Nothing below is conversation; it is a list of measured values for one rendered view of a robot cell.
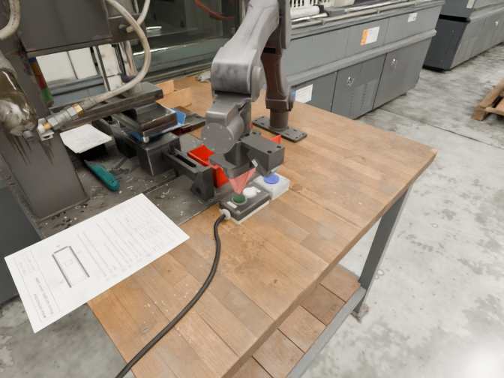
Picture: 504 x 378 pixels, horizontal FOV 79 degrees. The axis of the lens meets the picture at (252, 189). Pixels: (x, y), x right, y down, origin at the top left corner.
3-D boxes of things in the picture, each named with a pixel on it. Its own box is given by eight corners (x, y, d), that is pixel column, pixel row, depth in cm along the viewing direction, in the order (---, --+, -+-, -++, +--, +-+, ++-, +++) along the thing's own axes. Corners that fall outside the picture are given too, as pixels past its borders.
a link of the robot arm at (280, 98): (287, 113, 97) (280, 34, 66) (267, 110, 99) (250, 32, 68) (292, 96, 99) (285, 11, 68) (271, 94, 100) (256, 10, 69)
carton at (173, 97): (192, 106, 122) (190, 87, 117) (135, 127, 108) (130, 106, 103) (174, 97, 129) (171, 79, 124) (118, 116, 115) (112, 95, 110)
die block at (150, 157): (184, 163, 88) (179, 140, 83) (153, 178, 82) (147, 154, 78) (147, 139, 99) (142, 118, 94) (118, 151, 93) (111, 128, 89)
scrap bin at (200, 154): (280, 152, 93) (280, 134, 89) (217, 188, 79) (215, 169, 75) (251, 139, 99) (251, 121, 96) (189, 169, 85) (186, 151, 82)
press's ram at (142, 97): (183, 133, 83) (163, 6, 64) (86, 172, 68) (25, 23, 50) (148, 113, 92) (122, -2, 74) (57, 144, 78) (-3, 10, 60)
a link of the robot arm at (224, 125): (244, 157, 51) (244, 85, 43) (196, 150, 52) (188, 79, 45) (262, 128, 59) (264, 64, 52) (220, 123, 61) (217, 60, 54)
